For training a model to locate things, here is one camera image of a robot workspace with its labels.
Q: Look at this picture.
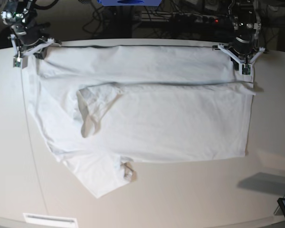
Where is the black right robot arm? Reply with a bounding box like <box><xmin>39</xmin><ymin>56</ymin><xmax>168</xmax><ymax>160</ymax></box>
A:
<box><xmin>0</xmin><ymin>0</ymin><xmax>61</xmax><ymax>64</ymax></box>

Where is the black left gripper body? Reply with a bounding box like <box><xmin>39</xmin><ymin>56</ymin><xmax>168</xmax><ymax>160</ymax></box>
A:
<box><xmin>231</xmin><ymin>36</ymin><xmax>256</xmax><ymax>56</ymax></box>

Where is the white label strip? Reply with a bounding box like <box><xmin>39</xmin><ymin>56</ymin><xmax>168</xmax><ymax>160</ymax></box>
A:
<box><xmin>23</xmin><ymin>213</ymin><xmax>78</xmax><ymax>228</ymax></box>

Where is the black power strip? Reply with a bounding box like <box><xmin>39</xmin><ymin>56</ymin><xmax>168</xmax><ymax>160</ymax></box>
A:
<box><xmin>141</xmin><ymin>12</ymin><xmax>223</xmax><ymax>24</ymax></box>

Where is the blue plastic box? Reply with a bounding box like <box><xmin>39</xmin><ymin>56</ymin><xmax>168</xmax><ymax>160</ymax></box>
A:
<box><xmin>97</xmin><ymin>0</ymin><xmax>162</xmax><ymax>6</ymax></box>

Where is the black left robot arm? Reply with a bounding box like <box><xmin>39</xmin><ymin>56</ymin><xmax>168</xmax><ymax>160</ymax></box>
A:
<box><xmin>228</xmin><ymin>0</ymin><xmax>261</xmax><ymax>57</ymax></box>

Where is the white T-shirt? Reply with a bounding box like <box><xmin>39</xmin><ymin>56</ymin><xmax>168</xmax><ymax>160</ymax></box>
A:
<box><xmin>21</xmin><ymin>46</ymin><xmax>255</xmax><ymax>198</ymax></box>

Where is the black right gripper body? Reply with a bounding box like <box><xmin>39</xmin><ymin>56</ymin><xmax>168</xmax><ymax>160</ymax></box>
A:
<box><xmin>10</xmin><ymin>22</ymin><xmax>51</xmax><ymax>47</ymax></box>

